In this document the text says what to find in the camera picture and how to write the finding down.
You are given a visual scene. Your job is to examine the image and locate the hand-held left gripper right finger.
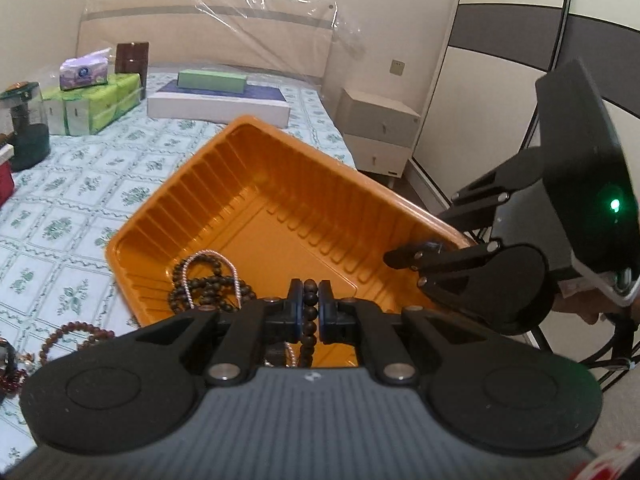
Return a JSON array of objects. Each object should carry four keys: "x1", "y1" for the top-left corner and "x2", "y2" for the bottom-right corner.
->
[{"x1": 317, "y1": 280, "x2": 488, "y2": 386}]

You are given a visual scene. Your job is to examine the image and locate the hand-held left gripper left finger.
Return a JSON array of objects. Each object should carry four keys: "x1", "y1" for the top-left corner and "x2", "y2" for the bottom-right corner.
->
[{"x1": 135, "y1": 279, "x2": 306, "y2": 386}]

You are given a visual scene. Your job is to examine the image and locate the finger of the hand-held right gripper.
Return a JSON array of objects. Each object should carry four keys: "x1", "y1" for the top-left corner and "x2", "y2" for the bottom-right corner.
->
[
  {"x1": 382, "y1": 239, "x2": 502, "y2": 291},
  {"x1": 436, "y1": 146, "x2": 547, "y2": 235}
]

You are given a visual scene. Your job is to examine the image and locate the black bead bracelet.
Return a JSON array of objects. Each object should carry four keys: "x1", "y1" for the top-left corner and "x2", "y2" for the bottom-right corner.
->
[{"x1": 267, "y1": 277, "x2": 321, "y2": 370}]

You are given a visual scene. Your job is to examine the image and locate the white pearl necklace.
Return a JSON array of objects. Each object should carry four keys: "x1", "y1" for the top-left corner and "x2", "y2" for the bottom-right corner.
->
[{"x1": 179, "y1": 250, "x2": 243, "y2": 308}]

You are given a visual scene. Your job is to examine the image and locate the orange plastic tray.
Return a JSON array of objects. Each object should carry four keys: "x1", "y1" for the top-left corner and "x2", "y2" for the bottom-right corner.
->
[{"x1": 105, "y1": 115, "x2": 473, "y2": 356}]

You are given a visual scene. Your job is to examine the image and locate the brown wooden bead bracelet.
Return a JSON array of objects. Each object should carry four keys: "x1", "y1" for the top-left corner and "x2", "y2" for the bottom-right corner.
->
[{"x1": 37, "y1": 321, "x2": 121, "y2": 367}]

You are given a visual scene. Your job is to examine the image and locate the dark red bead bracelet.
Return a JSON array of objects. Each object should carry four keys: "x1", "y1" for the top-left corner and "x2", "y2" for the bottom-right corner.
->
[{"x1": 0, "y1": 366, "x2": 32, "y2": 397}]

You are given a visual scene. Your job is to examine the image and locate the person's right hand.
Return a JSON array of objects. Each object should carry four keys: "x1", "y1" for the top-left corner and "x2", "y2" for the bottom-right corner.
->
[{"x1": 552, "y1": 287, "x2": 608, "y2": 326}]

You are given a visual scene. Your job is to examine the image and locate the white wardrobe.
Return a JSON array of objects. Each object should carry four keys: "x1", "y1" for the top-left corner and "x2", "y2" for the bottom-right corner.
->
[{"x1": 409, "y1": 0, "x2": 640, "y2": 241}]

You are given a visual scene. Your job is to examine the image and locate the beige nightstand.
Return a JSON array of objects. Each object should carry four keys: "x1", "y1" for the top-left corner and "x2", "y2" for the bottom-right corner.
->
[{"x1": 334, "y1": 86, "x2": 422, "y2": 178}]

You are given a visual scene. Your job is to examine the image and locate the white flat box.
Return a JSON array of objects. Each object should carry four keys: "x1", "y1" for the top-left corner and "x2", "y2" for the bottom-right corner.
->
[{"x1": 146, "y1": 91, "x2": 291, "y2": 128}]

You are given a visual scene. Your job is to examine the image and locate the dark blue flat box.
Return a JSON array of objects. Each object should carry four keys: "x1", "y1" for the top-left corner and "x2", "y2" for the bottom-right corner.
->
[{"x1": 155, "y1": 77, "x2": 287, "y2": 103}]

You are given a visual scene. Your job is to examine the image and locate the floral printed bedsheet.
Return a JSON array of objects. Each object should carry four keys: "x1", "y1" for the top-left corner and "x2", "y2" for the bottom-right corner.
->
[{"x1": 0, "y1": 72, "x2": 358, "y2": 461}]

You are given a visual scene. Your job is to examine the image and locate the green long box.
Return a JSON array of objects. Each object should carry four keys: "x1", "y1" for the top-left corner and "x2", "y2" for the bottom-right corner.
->
[{"x1": 177, "y1": 68, "x2": 248, "y2": 96}]

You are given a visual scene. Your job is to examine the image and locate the red and white clothing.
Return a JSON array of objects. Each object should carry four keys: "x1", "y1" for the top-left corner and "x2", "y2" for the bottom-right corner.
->
[{"x1": 575, "y1": 440, "x2": 640, "y2": 480}]

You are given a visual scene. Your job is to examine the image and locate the green tissue pack bundle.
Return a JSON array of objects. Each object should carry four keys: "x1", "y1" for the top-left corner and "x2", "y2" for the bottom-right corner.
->
[{"x1": 41, "y1": 73, "x2": 142, "y2": 137}]

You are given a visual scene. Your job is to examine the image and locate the plastic-wrapped beige headboard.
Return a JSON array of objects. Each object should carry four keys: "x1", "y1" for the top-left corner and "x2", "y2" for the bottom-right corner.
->
[{"x1": 75, "y1": 0, "x2": 361, "y2": 106}]

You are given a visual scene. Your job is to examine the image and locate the dark brown box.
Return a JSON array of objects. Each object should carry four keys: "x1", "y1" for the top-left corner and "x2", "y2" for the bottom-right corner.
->
[{"x1": 115, "y1": 41, "x2": 150, "y2": 101}]

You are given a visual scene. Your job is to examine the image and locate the glass jar with green base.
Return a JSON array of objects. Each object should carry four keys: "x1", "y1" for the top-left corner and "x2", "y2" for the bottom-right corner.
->
[{"x1": 0, "y1": 81, "x2": 51, "y2": 172}]

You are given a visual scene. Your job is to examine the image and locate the cream boxed book set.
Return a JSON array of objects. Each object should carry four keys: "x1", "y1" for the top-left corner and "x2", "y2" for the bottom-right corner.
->
[{"x1": 0, "y1": 142, "x2": 16, "y2": 208}]

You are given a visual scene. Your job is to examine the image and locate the purple tissue pack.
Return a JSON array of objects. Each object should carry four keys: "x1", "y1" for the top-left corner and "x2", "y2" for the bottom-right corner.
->
[{"x1": 59, "y1": 47, "x2": 112, "y2": 92}]

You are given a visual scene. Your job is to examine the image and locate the black cable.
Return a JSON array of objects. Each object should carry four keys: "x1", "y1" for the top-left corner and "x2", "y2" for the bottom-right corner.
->
[{"x1": 530, "y1": 305, "x2": 640, "y2": 393}]

